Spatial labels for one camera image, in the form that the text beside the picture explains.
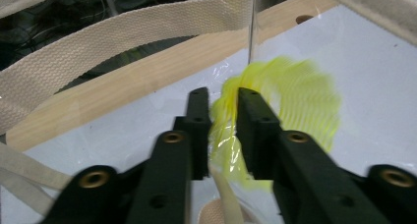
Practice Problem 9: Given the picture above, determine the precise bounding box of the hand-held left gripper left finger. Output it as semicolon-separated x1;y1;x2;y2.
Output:
126;86;212;224

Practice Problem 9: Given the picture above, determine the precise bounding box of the transparent bag with beige straps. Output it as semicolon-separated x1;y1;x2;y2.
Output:
0;0;417;224

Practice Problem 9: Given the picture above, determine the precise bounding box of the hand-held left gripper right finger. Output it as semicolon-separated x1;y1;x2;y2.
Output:
236;87;391;224

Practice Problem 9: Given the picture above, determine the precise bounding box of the yellow shuttlecock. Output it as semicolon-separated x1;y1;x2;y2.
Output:
208;56;342;193

